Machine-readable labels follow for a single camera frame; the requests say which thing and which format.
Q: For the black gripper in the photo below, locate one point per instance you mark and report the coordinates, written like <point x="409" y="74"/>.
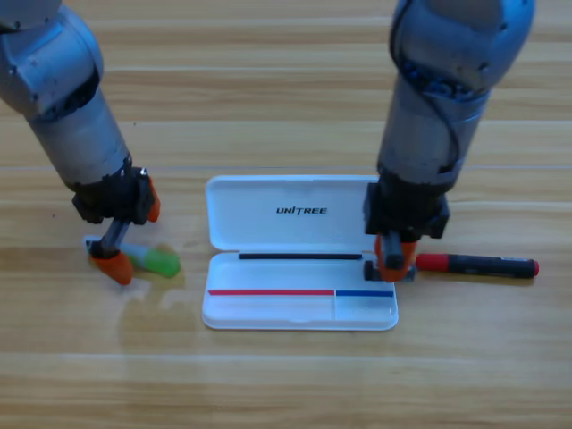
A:
<point x="111" y="196"/>
<point x="406" y="210"/>

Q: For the red black marker pen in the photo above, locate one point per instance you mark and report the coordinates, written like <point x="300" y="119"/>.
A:
<point x="473" y="264"/>

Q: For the white Unitree pencil case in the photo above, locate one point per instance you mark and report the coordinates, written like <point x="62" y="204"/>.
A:
<point x="290" y="277"/>

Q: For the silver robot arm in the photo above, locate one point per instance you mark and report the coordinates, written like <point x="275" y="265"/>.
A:
<point x="71" y="116"/>
<point x="424" y="125"/>

